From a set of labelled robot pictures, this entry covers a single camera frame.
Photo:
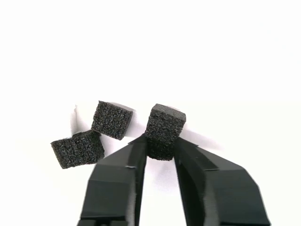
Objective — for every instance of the black foam cube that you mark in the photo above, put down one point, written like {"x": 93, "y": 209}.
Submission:
{"x": 111, "y": 120}
{"x": 162, "y": 131}
{"x": 77, "y": 150}

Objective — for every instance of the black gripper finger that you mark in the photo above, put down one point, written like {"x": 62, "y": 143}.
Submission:
{"x": 113, "y": 188}
{"x": 225, "y": 195}

